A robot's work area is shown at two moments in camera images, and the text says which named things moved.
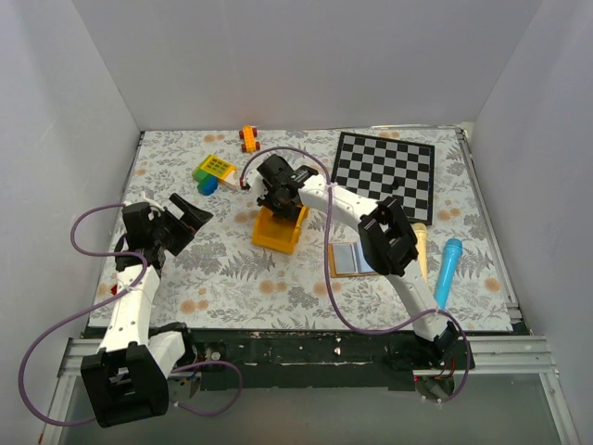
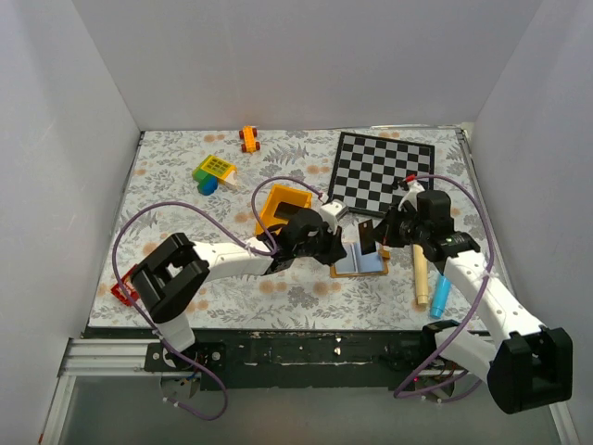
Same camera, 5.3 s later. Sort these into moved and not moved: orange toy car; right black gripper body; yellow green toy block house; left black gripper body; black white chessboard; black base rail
Moved: left black gripper body; right black gripper body
Not moved: black base rail; yellow green toy block house; black white chessboard; orange toy car
